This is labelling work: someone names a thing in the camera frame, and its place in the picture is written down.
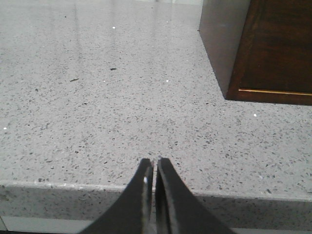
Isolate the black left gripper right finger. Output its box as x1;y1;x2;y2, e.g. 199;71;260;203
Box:
155;158;234;234

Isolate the dark wooden drawer cabinet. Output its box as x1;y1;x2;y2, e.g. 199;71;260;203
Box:
199;0;312;105

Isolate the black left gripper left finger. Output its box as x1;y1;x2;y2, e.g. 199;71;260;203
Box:
81;158;154;234

